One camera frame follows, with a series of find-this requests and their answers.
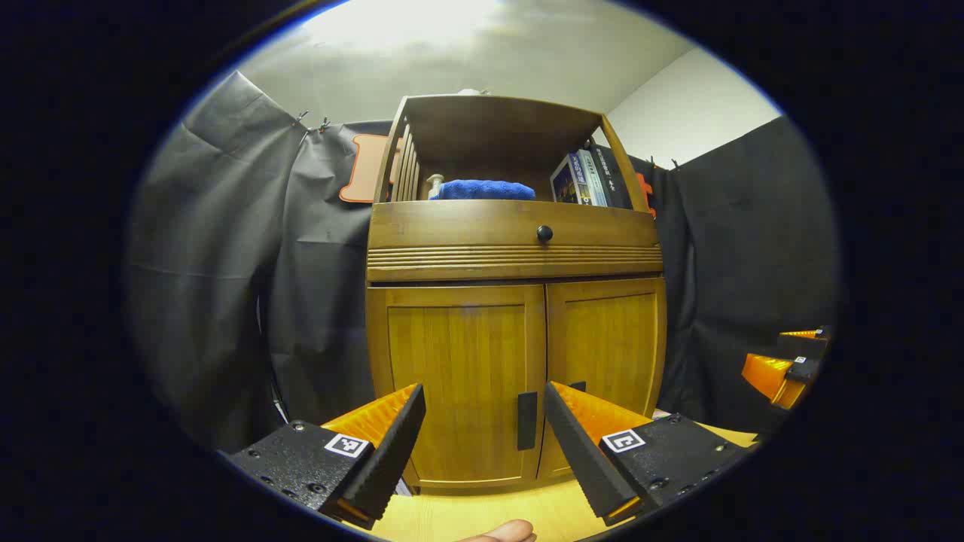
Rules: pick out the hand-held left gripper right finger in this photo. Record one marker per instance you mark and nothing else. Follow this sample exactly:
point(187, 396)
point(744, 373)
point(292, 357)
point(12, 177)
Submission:
point(580, 459)

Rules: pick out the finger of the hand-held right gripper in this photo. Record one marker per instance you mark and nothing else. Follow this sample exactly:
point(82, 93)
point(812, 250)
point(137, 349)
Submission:
point(772, 376)
point(806, 345)

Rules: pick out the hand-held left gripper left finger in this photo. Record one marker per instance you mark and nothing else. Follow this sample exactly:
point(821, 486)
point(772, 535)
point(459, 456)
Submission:
point(392, 459)

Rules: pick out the wooden shoe cabinet door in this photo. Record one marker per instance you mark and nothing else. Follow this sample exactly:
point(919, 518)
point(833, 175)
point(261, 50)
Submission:
point(459, 354)
point(610, 339)

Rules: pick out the wooden double-door shoe cabinet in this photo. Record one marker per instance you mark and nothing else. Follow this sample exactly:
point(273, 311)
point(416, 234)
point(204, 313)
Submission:
point(489, 124)

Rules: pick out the wooden drawer with black knob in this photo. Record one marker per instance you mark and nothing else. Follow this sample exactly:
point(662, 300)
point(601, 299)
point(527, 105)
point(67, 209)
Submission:
point(467, 226)

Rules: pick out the book with dark spine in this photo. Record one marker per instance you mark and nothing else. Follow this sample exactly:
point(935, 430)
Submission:
point(616, 181)

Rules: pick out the black backdrop cloth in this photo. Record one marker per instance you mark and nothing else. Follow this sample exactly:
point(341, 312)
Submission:
point(226, 263)

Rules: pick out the book with white spine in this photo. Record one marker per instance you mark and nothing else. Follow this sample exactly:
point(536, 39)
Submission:
point(595, 184)

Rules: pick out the book with colourful cover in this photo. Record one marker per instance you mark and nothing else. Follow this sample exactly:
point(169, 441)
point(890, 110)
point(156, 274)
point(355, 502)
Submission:
point(566, 184)

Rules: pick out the small white bottle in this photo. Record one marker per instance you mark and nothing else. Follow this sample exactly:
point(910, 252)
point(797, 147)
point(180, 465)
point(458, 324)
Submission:
point(435, 187)

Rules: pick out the blue folded towel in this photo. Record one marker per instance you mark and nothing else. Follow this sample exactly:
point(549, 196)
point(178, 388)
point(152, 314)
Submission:
point(486, 190)

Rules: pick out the small white object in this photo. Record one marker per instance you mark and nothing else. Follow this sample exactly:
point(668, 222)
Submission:
point(473, 92)

